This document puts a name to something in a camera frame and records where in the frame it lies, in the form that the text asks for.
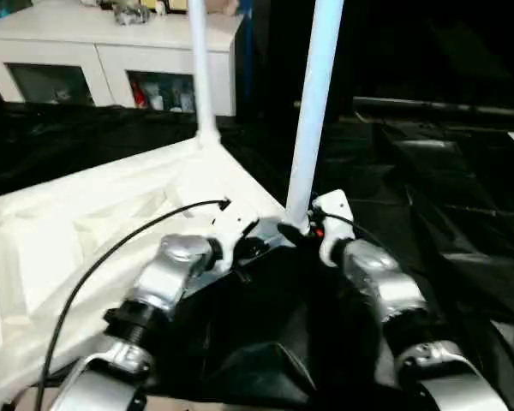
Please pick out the white plastic table leg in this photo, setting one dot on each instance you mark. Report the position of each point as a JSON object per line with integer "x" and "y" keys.
{"x": 201, "y": 68}
{"x": 315, "y": 103}

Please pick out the white plastic table top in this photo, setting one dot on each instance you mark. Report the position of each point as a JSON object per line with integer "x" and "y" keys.
{"x": 86, "y": 214}

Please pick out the black work mat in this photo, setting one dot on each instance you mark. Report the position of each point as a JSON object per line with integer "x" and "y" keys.
{"x": 411, "y": 223}

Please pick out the white sideboard with glass doors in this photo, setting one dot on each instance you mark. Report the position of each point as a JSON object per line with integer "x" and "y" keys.
{"x": 103, "y": 47}

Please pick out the clear glass ornament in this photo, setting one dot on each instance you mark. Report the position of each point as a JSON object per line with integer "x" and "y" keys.
{"x": 133, "y": 12}

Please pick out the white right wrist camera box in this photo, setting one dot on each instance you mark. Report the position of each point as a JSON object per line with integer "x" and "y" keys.
{"x": 332, "y": 214}

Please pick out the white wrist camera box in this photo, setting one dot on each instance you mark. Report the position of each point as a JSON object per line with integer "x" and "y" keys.
{"x": 332, "y": 214}
{"x": 231, "y": 227}

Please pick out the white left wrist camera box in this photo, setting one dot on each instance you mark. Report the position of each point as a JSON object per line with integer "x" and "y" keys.
{"x": 231, "y": 227}

